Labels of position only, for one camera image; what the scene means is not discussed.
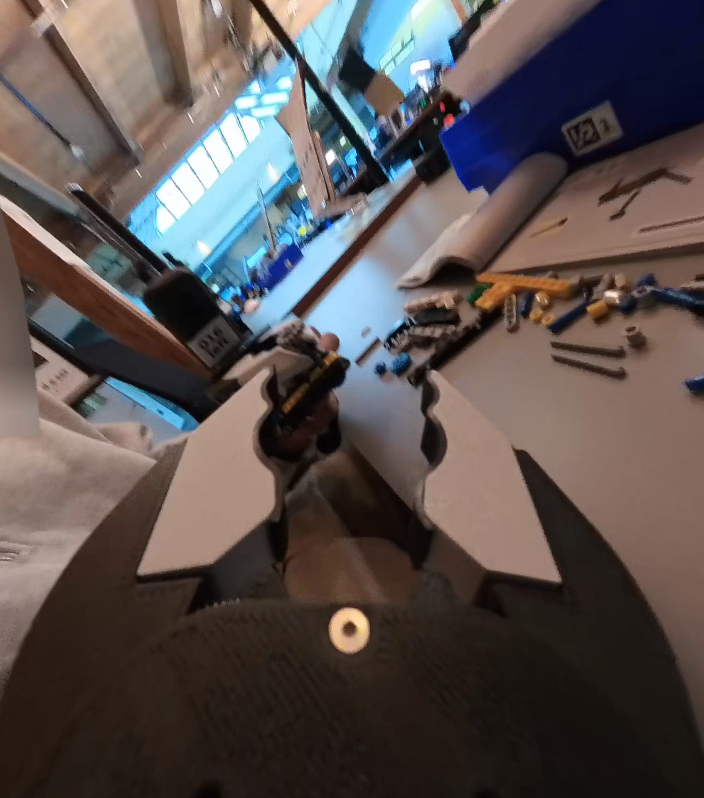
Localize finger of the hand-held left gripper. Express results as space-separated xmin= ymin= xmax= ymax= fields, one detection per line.
xmin=258 ymin=318 xmax=325 ymax=376

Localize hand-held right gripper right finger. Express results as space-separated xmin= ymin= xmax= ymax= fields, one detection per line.
xmin=417 ymin=369 xmax=561 ymax=587

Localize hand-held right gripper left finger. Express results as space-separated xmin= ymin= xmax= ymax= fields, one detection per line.
xmin=137 ymin=367 xmax=284 ymax=577

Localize black yellow lego assembly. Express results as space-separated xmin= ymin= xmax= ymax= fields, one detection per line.
xmin=265 ymin=349 xmax=353 ymax=437

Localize long white lego beam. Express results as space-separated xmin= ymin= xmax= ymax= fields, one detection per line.
xmin=403 ymin=290 xmax=462 ymax=313

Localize long yellow lego beam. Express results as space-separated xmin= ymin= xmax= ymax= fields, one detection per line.
xmin=475 ymin=271 xmax=577 ymax=300

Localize pile of small lego pins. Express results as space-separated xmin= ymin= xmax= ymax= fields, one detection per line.
xmin=517 ymin=249 xmax=704 ymax=349

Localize lego instruction booklet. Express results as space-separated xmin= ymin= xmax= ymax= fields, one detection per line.
xmin=397 ymin=103 xmax=704 ymax=291

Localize person's left hand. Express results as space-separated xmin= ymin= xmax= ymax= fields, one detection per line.
xmin=274 ymin=332 xmax=343 ymax=459

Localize small blue bin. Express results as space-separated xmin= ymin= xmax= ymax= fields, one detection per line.
xmin=258 ymin=243 xmax=306 ymax=291

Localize wooden pillar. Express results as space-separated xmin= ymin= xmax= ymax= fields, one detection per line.
xmin=0 ymin=196 xmax=212 ymax=378

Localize pile of grey black beams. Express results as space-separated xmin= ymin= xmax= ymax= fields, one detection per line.
xmin=383 ymin=305 xmax=462 ymax=353

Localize tan trousers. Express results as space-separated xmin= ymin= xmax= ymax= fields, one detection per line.
xmin=286 ymin=449 xmax=421 ymax=599

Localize black white patterned board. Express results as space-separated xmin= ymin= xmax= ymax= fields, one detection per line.
xmin=31 ymin=349 xmax=110 ymax=406

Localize white display stand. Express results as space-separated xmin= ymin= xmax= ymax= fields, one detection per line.
xmin=277 ymin=75 xmax=368 ymax=216

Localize black pillar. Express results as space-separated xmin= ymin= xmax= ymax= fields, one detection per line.
xmin=249 ymin=0 xmax=390 ymax=182

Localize white cardboard sheet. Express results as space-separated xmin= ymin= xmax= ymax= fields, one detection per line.
xmin=442 ymin=0 xmax=583 ymax=101

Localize blue plastic bin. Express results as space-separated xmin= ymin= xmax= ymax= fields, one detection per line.
xmin=439 ymin=0 xmax=704 ymax=194

